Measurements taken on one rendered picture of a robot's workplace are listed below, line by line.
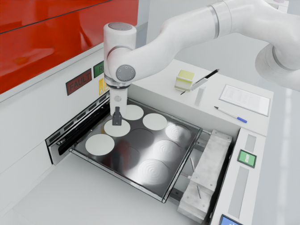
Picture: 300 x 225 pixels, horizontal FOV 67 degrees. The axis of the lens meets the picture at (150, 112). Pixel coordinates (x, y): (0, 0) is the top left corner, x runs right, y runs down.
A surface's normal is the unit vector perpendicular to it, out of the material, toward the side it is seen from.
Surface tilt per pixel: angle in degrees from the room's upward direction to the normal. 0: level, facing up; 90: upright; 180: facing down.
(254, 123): 0
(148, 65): 85
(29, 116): 90
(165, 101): 90
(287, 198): 0
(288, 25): 39
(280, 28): 46
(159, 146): 0
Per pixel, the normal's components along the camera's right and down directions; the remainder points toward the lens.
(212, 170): 0.11, -0.76
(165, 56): 0.76, 0.32
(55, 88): 0.88, 0.37
